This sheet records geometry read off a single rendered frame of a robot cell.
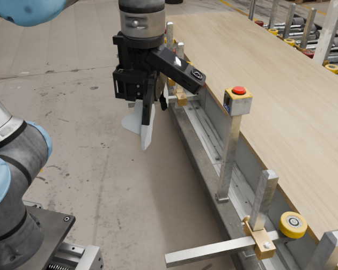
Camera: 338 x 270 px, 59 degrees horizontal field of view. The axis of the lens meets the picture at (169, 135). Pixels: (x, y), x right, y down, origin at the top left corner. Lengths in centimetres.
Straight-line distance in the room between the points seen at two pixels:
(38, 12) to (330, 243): 65
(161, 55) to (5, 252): 54
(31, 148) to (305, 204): 86
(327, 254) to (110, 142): 228
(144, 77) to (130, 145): 219
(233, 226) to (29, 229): 76
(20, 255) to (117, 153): 193
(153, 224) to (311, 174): 119
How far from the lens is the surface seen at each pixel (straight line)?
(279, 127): 144
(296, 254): 130
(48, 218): 87
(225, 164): 115
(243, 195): 146
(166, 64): 52
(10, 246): 77
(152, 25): 50
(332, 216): 112
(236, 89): 98
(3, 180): 68
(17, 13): 39
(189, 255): 97
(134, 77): 54
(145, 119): 54
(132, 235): 205
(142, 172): 243
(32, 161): 76
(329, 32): 217
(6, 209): 71
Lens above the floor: 168
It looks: 37 degrees down
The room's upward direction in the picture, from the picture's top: straight up
